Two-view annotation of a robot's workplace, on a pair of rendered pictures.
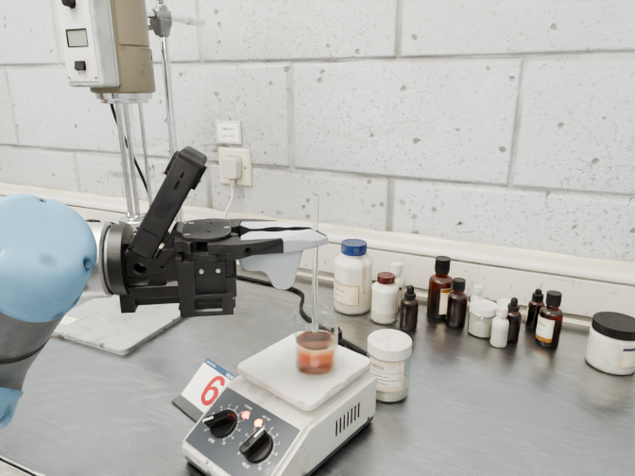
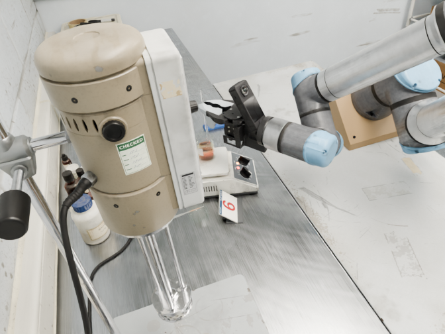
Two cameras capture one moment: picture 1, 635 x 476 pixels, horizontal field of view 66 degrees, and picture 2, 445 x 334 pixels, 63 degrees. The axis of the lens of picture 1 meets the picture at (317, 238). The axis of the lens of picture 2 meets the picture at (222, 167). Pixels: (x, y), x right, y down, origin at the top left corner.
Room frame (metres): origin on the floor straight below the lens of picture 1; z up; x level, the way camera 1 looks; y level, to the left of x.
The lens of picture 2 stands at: (0.99, 0.66, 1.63)
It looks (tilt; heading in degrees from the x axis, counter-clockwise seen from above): 40 degrees down; 231
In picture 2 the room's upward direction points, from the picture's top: 6 degrees counter-clockwise
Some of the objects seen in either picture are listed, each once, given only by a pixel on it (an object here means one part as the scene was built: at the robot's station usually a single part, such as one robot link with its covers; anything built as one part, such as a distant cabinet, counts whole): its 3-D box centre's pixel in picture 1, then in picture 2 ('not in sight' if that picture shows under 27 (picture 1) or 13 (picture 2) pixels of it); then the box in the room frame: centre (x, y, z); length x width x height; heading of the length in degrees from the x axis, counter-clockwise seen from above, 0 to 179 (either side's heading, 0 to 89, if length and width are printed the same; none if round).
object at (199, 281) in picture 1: (179, 263); (247, 127); (0.47, 0.14, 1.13); 0.12 x 0.08 x 0.09; 99
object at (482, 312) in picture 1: (482, 318); not in sight; (0.75, -0.28, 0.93); 0.05 x 0.05 x 0.05
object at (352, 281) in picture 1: (352, 275); (89, 218); (0.85, -0.07, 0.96); 0.07 x 0.07 x 0.13
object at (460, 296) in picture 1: (456, 301); (83, 180); (0.78, -0.24, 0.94); 0.03 x 0.03 x 0.08
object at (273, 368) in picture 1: (304, 365); (206, 162); (0.51, 0.02, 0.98); 0.12 x 0.12 x 0.01; 50
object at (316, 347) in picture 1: (317, 341); (205, 146); (0.50, 0.00, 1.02); 0.06 x 0.05 x 0.08; 42
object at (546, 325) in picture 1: (550, 317); not in sight; (0.71, -0.38, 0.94); 0.04 x 0.04 x 0.09
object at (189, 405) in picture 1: (209, 393); (230, 205); (0.55, 0.14, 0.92); 0.09 x 0.06 x 0.04; 46
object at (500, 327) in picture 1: (500, 326); not in sight; (0.71, -0.29, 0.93); 0.03 x 0.03 x 0.07
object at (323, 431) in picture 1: (290, 407); (217, 172); (0.49, 0.03, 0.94); 0.22 x 0.13 x 0.08; 140
